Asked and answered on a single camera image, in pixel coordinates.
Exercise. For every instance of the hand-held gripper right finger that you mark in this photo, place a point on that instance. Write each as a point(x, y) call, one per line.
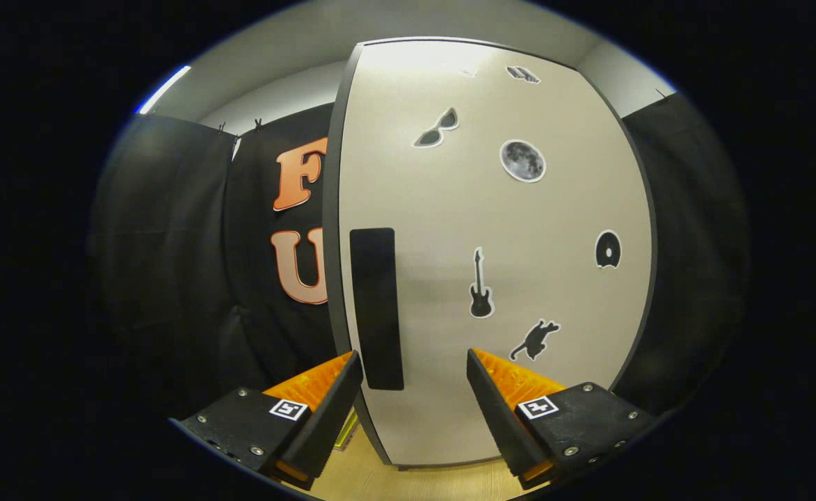
point(494, 417)

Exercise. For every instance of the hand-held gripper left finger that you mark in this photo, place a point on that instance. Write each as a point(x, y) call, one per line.
point(324, 424)

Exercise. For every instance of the dark grey shoe cabinet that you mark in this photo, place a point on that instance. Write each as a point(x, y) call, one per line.
point(331, 209)

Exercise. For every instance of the yellow-edged book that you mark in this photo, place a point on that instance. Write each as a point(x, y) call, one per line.
point(347, 433)

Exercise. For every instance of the black backdrop cloth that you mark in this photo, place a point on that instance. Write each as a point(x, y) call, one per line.
point(164, 243)

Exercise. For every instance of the narrow ceiling light strip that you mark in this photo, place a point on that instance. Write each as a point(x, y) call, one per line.
point(164, 89)

